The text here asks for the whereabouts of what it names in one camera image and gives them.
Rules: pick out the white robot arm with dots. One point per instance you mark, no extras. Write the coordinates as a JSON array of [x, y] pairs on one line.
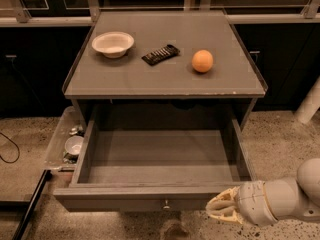
[[286, 149]]

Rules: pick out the small white cup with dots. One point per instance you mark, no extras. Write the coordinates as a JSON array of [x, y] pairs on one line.
[[73, 145]]

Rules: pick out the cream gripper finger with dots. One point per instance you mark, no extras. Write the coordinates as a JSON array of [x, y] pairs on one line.
[[228, 195], [224, 211]]

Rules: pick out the black floor rail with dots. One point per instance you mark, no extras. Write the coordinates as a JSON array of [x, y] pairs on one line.
[[25, 208]]

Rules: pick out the metal railing frame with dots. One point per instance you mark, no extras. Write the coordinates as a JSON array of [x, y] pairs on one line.
[[47, 13]]

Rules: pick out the black chip bag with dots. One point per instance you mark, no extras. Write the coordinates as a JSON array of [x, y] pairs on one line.
[[161, 54]]

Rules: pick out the grey top drawer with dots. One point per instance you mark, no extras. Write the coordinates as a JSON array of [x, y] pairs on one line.
[[155, 157]]

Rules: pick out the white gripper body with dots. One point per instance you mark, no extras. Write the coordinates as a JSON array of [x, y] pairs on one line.
[[254, 200]]

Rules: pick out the orange fruit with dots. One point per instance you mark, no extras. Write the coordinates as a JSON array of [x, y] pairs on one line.
[[202, 61]]

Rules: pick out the clear plastic bin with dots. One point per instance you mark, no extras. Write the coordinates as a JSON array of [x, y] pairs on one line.
[[56, 158]]

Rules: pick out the white paper bowl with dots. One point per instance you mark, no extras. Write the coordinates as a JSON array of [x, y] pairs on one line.
[[113, 44]]

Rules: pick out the grey drawer cabinet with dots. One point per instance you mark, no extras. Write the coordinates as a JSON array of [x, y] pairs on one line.
[[233, 74]]

